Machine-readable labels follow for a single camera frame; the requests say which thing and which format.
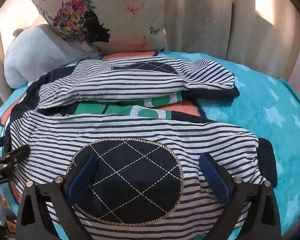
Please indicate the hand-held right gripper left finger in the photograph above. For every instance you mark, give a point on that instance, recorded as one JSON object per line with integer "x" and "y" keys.
{"x": 82, "y": 178}

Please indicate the striped navy white pants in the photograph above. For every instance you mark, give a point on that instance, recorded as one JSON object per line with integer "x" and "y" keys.
{"x": 140, "y": 130}

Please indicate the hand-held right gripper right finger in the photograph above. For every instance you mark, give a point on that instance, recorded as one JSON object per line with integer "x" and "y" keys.
{"x": 216, "y": 180}

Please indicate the beige curtain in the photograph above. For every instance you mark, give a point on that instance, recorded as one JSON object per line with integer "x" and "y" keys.
{"x": 202, "y": 17}

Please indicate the turquoise printed fleece blanket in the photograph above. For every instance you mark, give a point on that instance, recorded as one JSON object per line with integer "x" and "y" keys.
{"x": 265, "y": 105}

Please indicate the plain grey pillow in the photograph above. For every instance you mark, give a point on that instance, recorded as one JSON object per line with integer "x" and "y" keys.
{"x": 32, "y": 55}

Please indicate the beige floral printed pillow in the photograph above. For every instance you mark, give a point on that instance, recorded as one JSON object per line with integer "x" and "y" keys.
{"x": 130, "y": 25}

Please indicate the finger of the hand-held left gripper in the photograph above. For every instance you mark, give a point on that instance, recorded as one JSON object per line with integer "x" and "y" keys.
{"x": 13, "y": 156}

